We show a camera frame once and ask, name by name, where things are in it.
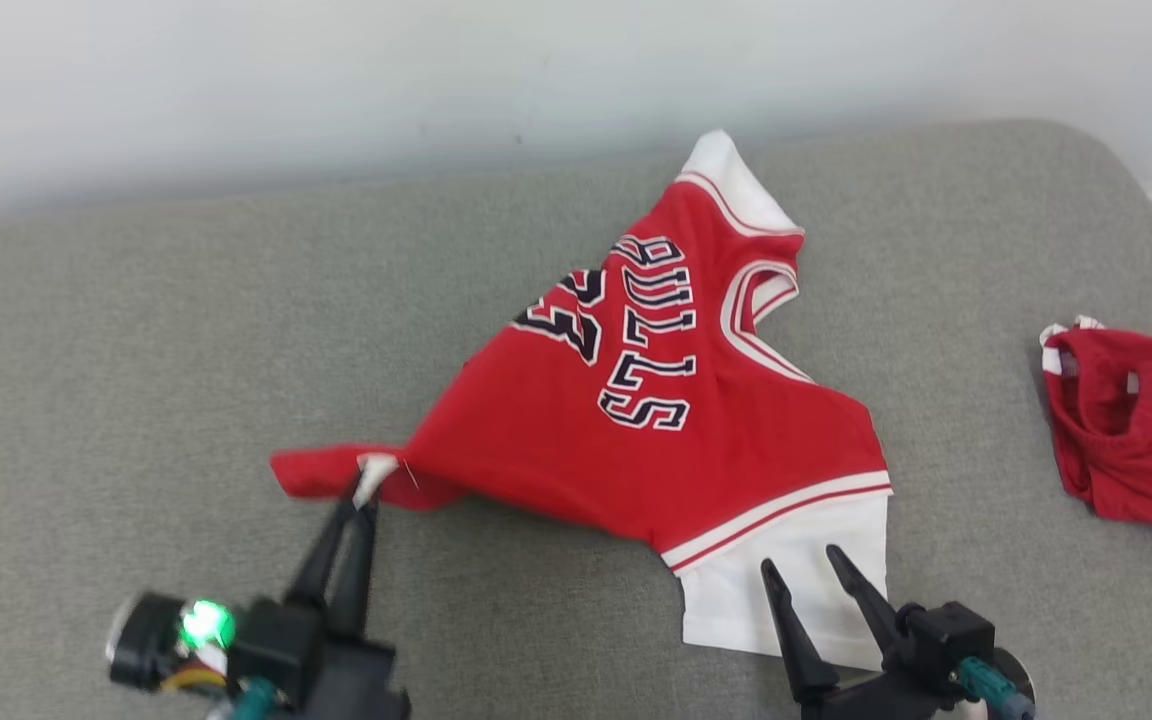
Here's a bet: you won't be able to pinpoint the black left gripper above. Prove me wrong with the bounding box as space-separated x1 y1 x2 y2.
285 476 413 720

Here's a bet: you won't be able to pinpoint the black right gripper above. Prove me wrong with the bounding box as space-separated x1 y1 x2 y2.
761 545 969 720

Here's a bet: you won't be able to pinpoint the red Bulls jersey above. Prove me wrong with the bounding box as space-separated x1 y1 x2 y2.
269 130 894 671

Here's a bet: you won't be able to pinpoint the red Bulls shorts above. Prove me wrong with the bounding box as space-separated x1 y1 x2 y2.
1039 316 1152 557

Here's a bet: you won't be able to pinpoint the round black left gripper motor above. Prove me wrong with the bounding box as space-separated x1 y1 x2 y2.
106 592 237 693

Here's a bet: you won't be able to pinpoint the grey fabric sofa seat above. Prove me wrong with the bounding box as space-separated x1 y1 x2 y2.
0 120 1152 720

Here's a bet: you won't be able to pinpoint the black cable with teal plug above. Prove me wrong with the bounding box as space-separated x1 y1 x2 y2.
226 677 279 720
956 657 1036 720

